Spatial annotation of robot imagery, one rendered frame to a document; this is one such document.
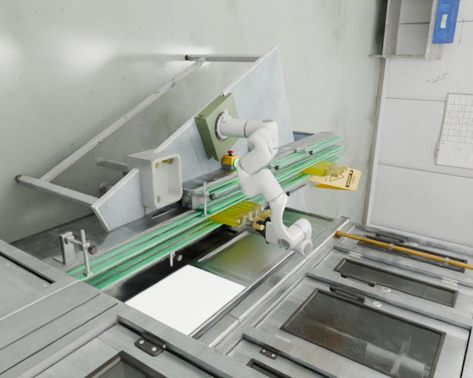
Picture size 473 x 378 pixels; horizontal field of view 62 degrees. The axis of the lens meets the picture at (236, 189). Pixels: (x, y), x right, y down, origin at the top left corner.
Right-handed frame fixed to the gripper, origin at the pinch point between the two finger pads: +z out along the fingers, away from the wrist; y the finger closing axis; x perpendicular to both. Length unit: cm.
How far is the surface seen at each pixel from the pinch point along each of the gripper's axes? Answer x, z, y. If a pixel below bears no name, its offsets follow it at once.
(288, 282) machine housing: 6.6, -24.9, -15.3
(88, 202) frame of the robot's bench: 64, 41, 15
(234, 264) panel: 17.2, -1.8, -13.0
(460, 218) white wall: -577, 109, -186
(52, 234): 69, 88, -16
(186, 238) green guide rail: 30.0, 17.2, -3.6
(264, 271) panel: 12.1, -15.9, -12.3
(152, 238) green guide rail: 48, 14, 3
